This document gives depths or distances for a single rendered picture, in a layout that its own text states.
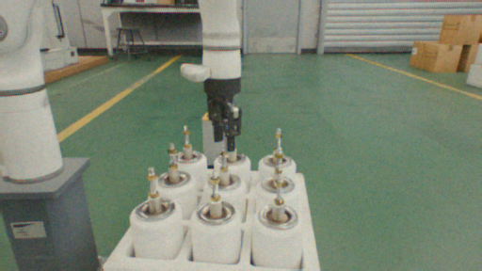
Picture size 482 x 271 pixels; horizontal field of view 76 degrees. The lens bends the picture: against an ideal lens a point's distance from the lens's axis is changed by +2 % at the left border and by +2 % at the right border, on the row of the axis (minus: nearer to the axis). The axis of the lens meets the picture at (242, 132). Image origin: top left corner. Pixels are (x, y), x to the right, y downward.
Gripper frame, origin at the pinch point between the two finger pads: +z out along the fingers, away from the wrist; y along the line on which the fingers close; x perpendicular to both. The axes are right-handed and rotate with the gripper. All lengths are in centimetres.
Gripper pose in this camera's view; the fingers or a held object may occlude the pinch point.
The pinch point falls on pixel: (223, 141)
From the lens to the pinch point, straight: 65.9
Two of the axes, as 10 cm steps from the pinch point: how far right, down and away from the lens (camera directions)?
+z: 0.0, 9.4, 3.5
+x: -9.1, 1.5, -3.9
